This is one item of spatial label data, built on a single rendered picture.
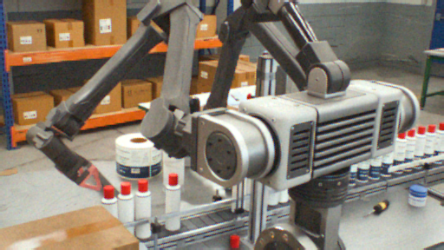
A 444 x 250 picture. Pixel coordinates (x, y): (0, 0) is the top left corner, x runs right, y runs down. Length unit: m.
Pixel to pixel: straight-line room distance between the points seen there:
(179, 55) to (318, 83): 0.33
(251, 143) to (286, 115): 0.08
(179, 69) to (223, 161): 0.31
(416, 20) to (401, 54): 0.68
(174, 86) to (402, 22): 9.24
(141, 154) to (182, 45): 1.07
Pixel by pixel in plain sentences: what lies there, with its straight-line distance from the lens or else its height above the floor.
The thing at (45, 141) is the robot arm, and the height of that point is 1.32.
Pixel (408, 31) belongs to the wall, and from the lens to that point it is 10.22.
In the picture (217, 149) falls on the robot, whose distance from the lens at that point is 0.96.
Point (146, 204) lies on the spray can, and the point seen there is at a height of 1.01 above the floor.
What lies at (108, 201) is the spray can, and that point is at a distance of 1.72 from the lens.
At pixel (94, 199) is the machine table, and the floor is 0.83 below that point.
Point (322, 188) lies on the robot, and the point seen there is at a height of 1.34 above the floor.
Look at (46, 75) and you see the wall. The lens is 6.23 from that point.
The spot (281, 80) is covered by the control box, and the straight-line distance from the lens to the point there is 1.72.
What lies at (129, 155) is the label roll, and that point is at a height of 0.99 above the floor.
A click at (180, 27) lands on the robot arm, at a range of 1.28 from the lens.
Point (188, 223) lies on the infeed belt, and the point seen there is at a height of 0.88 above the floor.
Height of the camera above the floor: 1.79
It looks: 17 degrees down
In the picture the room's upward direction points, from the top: 2 degrees clockwise
